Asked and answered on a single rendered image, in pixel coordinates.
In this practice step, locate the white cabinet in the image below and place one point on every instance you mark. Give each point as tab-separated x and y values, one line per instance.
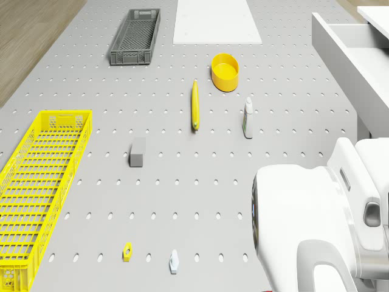
377	15

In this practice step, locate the white board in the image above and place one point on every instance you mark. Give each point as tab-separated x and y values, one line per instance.
217	21

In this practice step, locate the small white bottle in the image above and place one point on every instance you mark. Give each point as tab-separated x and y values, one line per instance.
248	121

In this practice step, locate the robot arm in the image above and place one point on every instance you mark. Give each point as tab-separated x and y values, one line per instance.
298	207

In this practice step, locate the yellow basket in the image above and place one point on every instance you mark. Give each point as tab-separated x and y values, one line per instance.
65	121

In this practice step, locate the banana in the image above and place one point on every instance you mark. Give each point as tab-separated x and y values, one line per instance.
195	106

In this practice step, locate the small yellow nut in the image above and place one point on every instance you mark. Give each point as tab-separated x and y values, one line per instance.
124	252

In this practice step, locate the grey cube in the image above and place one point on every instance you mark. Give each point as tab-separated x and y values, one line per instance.
136	158

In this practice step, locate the dark grey basket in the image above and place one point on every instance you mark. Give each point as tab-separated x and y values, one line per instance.
130	57

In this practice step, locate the white drawer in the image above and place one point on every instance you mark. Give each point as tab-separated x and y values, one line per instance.
343	79

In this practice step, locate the yellow bowl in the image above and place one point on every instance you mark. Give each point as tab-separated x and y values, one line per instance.
223	80

